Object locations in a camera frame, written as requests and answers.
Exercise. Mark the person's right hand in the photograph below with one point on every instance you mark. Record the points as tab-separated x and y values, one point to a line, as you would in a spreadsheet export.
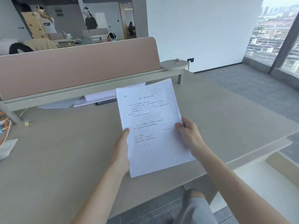
192	139

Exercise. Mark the person's left hand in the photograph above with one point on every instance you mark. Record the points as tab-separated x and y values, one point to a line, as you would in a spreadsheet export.
121	153

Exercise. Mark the person's right thumb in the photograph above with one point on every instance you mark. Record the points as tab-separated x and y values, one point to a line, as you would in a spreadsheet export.
179	129

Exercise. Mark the person's left thumb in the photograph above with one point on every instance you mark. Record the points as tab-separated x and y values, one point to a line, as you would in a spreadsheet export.
125	137

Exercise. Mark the white printed paper stack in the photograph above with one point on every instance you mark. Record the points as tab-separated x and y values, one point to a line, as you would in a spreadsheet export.
149	118

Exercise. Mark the person's left forearm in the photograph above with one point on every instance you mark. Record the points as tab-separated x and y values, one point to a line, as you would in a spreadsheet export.
100	198

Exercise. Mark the person's right forearm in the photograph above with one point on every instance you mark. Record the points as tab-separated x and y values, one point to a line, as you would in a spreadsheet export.
233	184

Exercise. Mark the black smartphone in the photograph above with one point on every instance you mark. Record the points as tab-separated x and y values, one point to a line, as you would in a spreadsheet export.
105	101

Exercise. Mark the white paper sheets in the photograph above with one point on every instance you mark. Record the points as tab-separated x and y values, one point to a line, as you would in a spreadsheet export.
98	97

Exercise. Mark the round beige side shelf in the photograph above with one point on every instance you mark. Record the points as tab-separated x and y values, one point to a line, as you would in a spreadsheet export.
174	65

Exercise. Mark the small pink object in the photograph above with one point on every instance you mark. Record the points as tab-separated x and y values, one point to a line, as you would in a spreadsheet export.
178	60

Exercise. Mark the white loose paper sheet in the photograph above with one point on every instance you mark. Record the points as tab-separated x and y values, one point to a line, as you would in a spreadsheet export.
59	104

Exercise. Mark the person's grey shorts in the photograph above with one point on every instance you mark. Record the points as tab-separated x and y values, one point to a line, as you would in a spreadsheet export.
198	209

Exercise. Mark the pink desk partition panel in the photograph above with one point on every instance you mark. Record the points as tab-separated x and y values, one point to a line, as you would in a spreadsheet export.
74	67

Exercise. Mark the yellow binder clips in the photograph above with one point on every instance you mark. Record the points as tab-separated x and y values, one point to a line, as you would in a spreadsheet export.
29	123

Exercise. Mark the white cabinet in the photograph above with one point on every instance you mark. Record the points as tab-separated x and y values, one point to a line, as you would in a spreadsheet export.
266	191

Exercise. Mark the white plastic packet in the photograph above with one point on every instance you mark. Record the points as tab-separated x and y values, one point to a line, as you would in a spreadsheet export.
7	148

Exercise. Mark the black chair back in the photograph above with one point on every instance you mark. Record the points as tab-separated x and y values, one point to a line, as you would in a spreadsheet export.
19	47

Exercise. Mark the brown cardboard board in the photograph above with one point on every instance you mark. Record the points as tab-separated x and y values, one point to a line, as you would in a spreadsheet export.
32	24

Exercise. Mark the black wall outlet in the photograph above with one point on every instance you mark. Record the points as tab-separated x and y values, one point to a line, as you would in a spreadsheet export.
190	60

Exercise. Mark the beige desk shelf rail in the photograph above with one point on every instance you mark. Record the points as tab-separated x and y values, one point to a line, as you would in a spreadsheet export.
70	93

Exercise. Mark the grey window frame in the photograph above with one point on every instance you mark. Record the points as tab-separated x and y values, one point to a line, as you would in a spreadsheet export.
285	44

